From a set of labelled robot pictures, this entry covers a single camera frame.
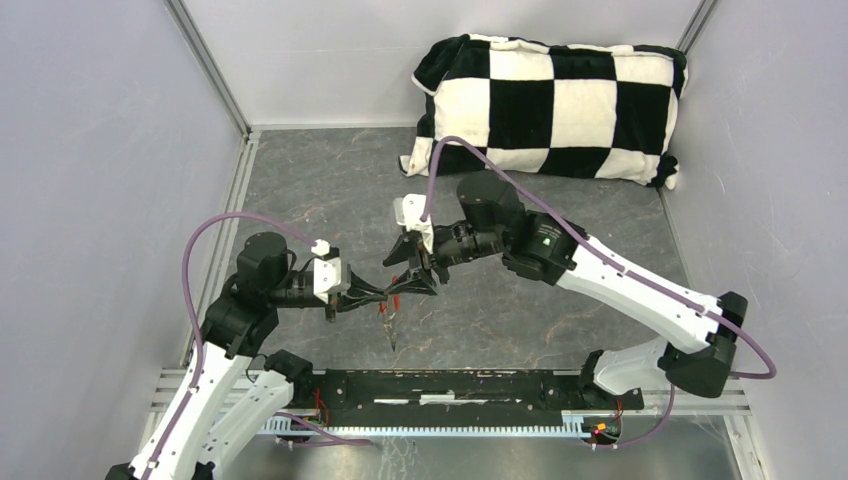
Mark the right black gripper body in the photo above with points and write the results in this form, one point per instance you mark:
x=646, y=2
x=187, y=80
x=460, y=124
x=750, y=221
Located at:
x=448, y=247

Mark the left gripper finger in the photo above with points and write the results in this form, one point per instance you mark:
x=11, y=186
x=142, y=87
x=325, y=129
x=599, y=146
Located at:
x=347, y=303
x=361, y=289

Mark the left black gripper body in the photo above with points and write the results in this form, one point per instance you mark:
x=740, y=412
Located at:
x=333, y=299

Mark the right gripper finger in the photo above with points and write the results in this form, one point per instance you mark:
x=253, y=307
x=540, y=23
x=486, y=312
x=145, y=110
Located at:
x=414, y=281
x=405, y=248

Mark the red grey keyring holder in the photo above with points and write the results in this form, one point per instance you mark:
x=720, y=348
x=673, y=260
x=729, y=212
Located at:
x=387, y=311

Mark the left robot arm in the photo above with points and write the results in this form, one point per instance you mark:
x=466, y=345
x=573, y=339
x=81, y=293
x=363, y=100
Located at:
x=197, y=439

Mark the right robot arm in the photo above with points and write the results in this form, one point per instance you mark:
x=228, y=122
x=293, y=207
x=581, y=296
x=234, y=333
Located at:
x=696, y=340

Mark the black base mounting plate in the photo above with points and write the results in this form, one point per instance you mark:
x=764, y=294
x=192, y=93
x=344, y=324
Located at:
x=452, y=398

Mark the black white checkered pillow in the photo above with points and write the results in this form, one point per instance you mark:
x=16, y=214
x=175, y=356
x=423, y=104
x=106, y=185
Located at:
x=577, y=111

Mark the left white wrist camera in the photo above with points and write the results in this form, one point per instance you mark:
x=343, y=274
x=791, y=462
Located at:
x=331, y=274

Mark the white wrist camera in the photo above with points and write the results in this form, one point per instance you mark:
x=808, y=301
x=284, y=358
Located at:
x=331, y=274
x=410, y=215

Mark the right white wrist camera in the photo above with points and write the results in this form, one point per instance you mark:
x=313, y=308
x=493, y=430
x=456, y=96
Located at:
x=410, y=215

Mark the blue white cable duct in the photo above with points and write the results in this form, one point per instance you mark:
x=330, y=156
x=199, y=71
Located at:
x=570, y=426

